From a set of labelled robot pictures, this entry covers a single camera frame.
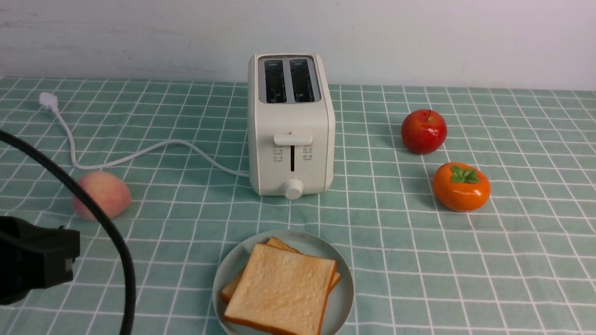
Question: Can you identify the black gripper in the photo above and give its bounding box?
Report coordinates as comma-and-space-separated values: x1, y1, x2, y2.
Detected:
0, 216, 81, 305

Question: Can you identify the toasted bread slice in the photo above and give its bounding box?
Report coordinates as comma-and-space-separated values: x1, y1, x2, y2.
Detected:
221, 237, 341, 304
224, 242, 337, 335

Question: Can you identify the pink peach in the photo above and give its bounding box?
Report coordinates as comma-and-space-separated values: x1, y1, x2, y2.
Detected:
77, 170, 132, 219

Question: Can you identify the white two-slot toaster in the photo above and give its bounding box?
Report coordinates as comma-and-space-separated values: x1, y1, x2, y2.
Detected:
247, 53, 336, 200

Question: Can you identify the pale green round plate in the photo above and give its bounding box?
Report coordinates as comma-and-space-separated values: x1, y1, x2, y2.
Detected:
212, 229, 355, 335

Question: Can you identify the red apple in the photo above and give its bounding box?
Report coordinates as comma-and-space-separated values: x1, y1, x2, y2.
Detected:
401, 109, 447, 155

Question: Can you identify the green checkered tablecloth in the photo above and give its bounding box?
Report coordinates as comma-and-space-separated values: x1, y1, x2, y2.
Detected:
0, 78, 596, 335

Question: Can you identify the orange persimmon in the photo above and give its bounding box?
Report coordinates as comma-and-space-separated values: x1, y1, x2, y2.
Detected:
432, 162, 491, 212

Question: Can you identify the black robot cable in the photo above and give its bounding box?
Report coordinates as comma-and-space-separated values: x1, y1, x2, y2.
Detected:
0, 129, 136, 335

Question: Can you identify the white toaster power cord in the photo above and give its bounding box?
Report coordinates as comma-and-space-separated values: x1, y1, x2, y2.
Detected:
39, 92, 250, 178

